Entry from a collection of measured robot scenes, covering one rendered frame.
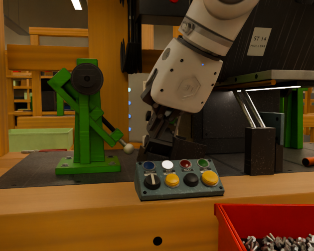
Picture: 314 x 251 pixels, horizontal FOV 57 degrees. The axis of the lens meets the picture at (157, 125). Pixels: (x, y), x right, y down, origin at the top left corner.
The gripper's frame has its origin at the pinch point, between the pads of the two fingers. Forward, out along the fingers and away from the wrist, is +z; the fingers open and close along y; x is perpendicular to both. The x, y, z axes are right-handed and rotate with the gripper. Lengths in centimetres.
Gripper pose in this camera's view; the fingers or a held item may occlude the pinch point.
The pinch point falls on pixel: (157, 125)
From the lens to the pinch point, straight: 51.9
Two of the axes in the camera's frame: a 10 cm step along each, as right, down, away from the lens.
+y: 8.4, 1.9, 5.1
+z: -4.3, 8.0, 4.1
